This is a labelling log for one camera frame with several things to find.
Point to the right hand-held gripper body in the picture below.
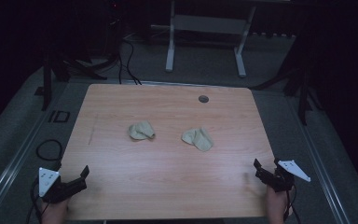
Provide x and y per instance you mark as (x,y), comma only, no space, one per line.
(281,179)

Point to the beige sock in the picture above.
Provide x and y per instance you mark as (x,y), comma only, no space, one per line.
(141,130)
(199,139)

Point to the person's left hand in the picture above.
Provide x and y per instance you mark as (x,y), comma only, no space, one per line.
(54,213)

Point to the white metal desk frame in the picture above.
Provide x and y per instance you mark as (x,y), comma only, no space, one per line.
(208,25)

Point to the black tripod legs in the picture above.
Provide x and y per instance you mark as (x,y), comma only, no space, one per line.
(84,70)

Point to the grey metal floor rail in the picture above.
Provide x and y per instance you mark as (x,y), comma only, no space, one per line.
(320,161)
(9,171)

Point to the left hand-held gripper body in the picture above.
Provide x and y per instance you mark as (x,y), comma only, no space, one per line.
(54,188)

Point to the round grey table grommet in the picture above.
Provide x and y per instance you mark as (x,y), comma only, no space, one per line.
(203,99)

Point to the person's right hand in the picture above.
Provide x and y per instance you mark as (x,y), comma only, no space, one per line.
(276,203)

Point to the black metal stand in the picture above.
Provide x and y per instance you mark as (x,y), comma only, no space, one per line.
(47,84)
(304,99)

